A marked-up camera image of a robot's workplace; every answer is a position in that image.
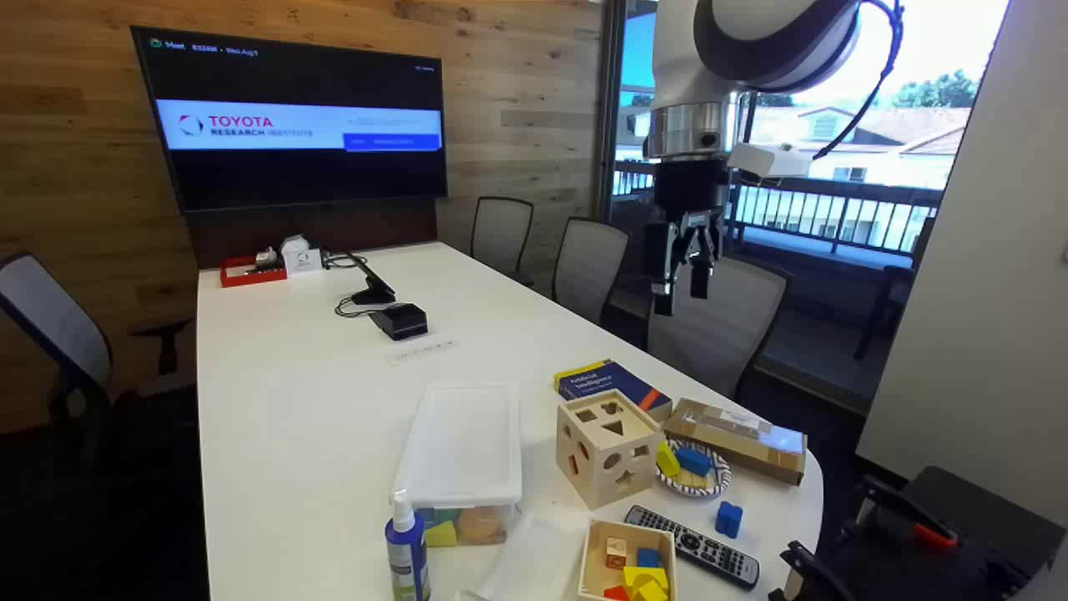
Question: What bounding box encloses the balcony railing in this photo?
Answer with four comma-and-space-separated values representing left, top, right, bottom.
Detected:
606, 159, 944, 260

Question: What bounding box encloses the blue white spray bottle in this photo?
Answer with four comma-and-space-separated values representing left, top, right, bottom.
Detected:
380, 488, 434, 601

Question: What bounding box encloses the brown cardboard box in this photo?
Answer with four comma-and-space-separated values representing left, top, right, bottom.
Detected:
659, 393, 810, 488

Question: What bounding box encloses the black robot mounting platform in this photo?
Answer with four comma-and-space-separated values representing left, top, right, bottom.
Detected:
779, 463, 1068, 601

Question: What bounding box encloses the wooden shape sorter toy box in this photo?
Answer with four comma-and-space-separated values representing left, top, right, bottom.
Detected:
553, 390, 668, 511

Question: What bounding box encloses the white desk device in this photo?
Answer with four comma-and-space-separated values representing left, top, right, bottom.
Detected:
278, 234, 327, 282

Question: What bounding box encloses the yellow wooden block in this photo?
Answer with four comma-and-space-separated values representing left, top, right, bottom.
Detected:
617, 560, 674, 601
654, 442, 688, 485

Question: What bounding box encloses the blue patterned white plate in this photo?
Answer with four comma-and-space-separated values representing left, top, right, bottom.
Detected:
652, 438, 733, 506

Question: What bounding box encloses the wall-mounted TV screen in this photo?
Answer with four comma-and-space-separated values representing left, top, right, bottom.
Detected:
130, 25, 449, 216

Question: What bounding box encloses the blue book with orange stripe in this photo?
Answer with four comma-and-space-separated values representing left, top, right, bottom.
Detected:
549, 359, 674, 426

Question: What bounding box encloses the small black box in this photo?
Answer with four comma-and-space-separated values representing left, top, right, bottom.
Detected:
368, 301, 431, 344

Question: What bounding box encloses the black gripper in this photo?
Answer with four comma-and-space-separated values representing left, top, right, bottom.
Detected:
648, 154, 733, 322

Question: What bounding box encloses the blue clover-shaped block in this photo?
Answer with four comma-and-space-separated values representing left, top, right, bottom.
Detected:
710, 497, 747, 540

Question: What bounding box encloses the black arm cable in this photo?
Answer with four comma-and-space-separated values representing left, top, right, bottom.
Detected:
809, 0, 910, 167

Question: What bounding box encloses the black clamp with orange handle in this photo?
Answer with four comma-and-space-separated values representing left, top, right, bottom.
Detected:
856, 476, 963, 556
774, 539, 864, 601

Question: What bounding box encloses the blue wooden block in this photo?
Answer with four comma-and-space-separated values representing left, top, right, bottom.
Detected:
674, 442, 718, 477

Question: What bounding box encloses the grey black remote control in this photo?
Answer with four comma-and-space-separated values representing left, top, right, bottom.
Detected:
619, 502, 768, 590

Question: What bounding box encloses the clear plastic storage container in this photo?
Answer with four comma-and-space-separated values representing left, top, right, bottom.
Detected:
391, 377, 527, 551

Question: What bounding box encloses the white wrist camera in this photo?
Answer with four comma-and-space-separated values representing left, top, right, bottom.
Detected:
725, 142, 816, 185

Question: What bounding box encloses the grey mesh office chair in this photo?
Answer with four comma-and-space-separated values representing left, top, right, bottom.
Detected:
641, 250, 790, 402
468, 194, 538, 283
0, 250, 194, 450
549, 215, 635, 327

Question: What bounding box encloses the red flat box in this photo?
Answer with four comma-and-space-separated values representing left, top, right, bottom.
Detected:
218, 250, 289, 292

